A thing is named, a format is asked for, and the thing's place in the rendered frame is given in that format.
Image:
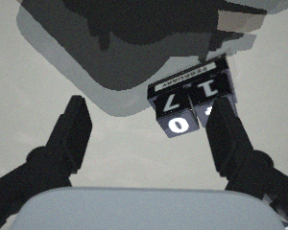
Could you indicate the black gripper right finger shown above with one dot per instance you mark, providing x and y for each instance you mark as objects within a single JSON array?
[{"x": 234, "y": 156}]

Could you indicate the black calendar cube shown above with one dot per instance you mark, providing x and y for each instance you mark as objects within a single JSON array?
[
  {"x": 176, "y": 115},
  {"x": 203, "y": 95}
]

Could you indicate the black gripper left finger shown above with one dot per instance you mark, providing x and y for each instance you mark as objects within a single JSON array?
[{"x": 47, "y": 166}]

